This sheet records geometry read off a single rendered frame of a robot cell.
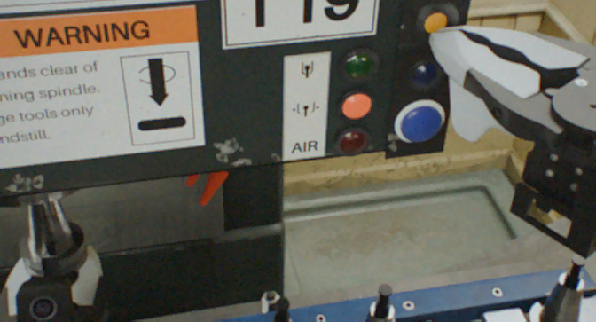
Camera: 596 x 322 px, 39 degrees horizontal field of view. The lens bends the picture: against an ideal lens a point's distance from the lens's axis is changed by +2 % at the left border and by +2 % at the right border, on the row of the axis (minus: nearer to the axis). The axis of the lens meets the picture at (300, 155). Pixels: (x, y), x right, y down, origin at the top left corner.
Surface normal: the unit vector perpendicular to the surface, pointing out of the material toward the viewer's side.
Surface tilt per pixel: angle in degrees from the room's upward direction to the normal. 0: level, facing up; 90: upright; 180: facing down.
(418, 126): 89
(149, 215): 91
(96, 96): 90
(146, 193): 90
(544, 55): 0
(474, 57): 0
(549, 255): 24
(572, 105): 0
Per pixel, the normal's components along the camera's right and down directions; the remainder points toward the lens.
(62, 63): 0.22, 0.62
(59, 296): 0.20, 0.14
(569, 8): -0.98, 0.12
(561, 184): -0.73, 0.42
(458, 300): 0.03, -0.77
